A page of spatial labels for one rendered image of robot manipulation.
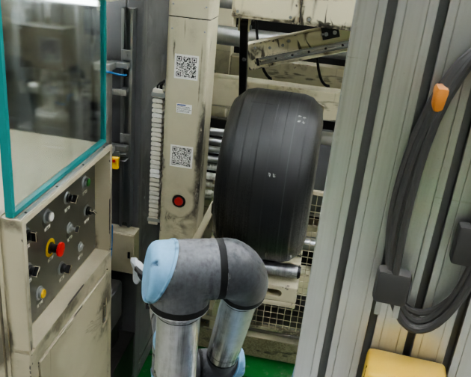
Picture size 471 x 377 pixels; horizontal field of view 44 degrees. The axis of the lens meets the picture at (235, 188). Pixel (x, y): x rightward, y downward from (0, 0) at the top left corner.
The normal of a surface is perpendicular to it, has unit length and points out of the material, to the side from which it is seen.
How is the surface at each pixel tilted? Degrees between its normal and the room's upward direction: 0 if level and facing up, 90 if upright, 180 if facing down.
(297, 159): 58
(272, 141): 48
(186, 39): 90
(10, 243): 90
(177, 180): 90
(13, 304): 90
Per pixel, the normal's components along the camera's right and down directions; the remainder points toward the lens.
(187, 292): 0.21, 0.41
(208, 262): 0.22, -0.35
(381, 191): -0.24, 0.37
